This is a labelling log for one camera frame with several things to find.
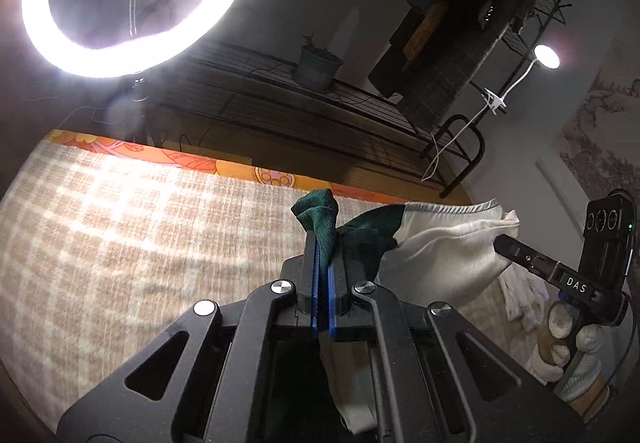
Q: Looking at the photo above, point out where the green and white garment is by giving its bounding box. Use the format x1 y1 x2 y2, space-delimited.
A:
266 190 520 442

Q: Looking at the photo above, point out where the white small clothes pile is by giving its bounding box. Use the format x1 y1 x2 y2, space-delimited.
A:
498 264 549 333

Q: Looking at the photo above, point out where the white clip lamp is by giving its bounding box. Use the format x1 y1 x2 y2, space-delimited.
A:
421 44 560 182

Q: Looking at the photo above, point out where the plaid bed blanket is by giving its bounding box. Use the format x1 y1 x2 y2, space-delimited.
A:
0 140 557 433

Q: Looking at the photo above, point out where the potted plant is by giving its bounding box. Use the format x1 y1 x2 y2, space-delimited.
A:
292 34 344 92

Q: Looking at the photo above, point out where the orange floral bed sheet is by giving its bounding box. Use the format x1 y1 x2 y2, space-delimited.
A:
44 129 407 205

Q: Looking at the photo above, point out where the black metal rack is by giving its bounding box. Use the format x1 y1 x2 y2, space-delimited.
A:
146 0 565 196

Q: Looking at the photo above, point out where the ring light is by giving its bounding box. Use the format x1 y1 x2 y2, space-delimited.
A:
21 0 235 79

